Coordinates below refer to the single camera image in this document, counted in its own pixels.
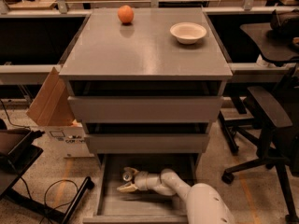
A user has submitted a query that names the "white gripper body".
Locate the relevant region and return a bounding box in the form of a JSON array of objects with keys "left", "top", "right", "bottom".
[{"left": 135, "top": 171, "right": 161, "bottom": 190}]

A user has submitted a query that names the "red bull can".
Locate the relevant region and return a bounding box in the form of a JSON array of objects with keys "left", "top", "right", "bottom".
[{"left": 122, "top": 171, "right": 134, "bottom": 182}]

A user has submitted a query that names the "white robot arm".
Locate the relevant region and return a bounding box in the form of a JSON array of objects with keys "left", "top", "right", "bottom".
[{"left": 117, "top": 167, "right": 235, "bottom": 224}]

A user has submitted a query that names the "grey bottom drawer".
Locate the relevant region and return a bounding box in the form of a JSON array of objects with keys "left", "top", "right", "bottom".
[{"left": 83, "top": 154, "right": 196, "bottom": 224}]

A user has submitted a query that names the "grey drawer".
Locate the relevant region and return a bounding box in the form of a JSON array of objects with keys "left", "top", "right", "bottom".
[
  {"left": 83, "top": 154, "right": 196, "bottom": 224},
  {"left": 69, "top": 80, "right": 222, "bottom": 123},
  {"left": 85, "top": 123, "right": 209, "bottom": 154}
]

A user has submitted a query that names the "grey middle drawer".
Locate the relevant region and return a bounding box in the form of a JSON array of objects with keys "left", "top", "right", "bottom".
[{"left": 85, "top": 123, "right": 209, "bottom": 154}]

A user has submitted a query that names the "grey top drawer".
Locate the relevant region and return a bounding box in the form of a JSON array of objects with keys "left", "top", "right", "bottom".
[{"left": 69, "top": 80, "right": 222, "bottom": 123}]

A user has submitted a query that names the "grey drawer cabinet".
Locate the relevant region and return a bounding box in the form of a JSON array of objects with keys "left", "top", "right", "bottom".
[{"left": 60, "top": 8, "right": 232, "bottom": 163}]

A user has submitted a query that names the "open cardboard box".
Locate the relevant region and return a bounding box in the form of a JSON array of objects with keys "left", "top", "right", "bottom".
[{"left": 26, "top": 68, "right": 93, "bottom": 158}]

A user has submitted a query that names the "black stand left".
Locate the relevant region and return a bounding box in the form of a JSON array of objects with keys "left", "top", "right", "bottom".
[{"left": 0, "top": 119, "right": 95, "bottom": 224}]

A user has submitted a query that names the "black office chair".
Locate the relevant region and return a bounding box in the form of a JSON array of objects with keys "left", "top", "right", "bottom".
[{"left": 221, "top": 9, "right": 299, "bottom": 224}]

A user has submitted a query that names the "white bowl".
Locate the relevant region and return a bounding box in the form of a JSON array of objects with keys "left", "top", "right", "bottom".
[{"left": 170, "top": 22, "right": 206, "bottom": 45}]

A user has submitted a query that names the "orange fruit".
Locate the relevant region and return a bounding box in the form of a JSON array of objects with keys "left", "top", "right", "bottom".
[{"left": 118, "top": 5, "right": 134, "bottom": 24}]

